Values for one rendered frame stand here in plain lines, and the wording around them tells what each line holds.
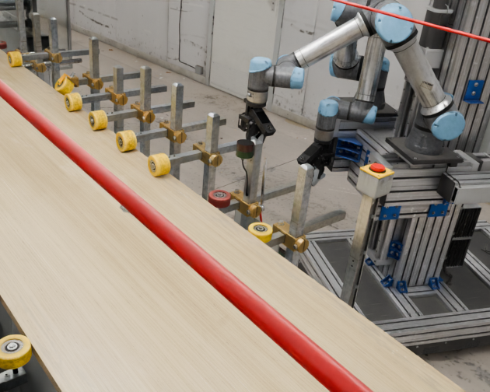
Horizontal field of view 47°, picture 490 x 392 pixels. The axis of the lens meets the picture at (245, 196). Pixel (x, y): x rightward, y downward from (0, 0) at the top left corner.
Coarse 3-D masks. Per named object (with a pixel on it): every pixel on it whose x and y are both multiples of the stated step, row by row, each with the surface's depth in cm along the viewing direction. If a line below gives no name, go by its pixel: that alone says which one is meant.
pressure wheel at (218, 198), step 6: (210, 192) 202; (216, 192) 203; (222, 192) 204; (228, 192) 204; (210, 198) 200; (216, 198) 199; (222, 198) 199; (228, 198) 200; (216, 204) 199; (222, 204) 199; (228, 204) 201
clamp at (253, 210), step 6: (240, 192) 212; (234, 198) 210; (240, 198) 208; (240, 204) 208; (246, 204) 205; (252, 204) 205; (240, 210) 208; (246, 210) 206; (252, 210) 204; (258, 210) 206; (252, 216) 205
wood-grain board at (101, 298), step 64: (0, 64) 312; (0, 128) 235; (64, 128) 242; (0, 192) 190; (64, 192) 194; (192, 192) 202; (0, 256) 159; (64, 256) 162; (128, 256) 164; (256, 256) 171; (64, 320) 138; (128, 320) 140; (192, 320) 143; (320, 320) 147; (64, 384) 121; (128, 384) 123; (192, 384) 124; (256, 384) 126; (320, 384) 128; (384, 384) 130; (448, 384) 132
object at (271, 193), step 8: (288, 184) 224; (264, 192) 216; (272, 192) 218; (280, 192) 221; (288, 192) 224; (232, 200) 208; (256, 200) 213; (264, 200) 217; (224, 208) 204; (232, 208) 207
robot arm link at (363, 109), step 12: (372, 0) 214; (372, 36) 218; (372, 48) 218; (384, 48) 219; (372, 60) 219; (372, 72) 220; (360, 84) 223; (372, 84) 221; (360, 96) 223; (372, 96) 222; (348, 108) 224; (360, 108) 223; (372, 108) 223; (348, 120) 228; (360, 120) 225; (372, 120) 224
